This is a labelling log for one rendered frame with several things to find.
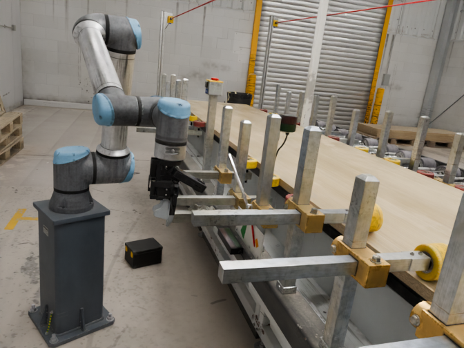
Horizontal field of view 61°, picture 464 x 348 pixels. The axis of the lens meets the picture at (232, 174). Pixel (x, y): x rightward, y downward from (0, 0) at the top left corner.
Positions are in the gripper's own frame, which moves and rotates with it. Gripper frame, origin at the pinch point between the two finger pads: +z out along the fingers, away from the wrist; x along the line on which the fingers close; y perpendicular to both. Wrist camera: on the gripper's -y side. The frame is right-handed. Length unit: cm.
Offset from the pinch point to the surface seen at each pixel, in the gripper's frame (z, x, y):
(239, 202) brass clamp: 0.6, -20.3, -29.2
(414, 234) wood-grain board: -9, 28, -65
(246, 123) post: -28.0, -27.7, -30.0
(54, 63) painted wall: 0, -800, 125
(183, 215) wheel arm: -3.0, 1.5, -3.5
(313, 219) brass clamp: -14.2, 29.6, -30.6
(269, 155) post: -22.3, -2.7, -30.1
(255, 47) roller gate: -92, -768, -293
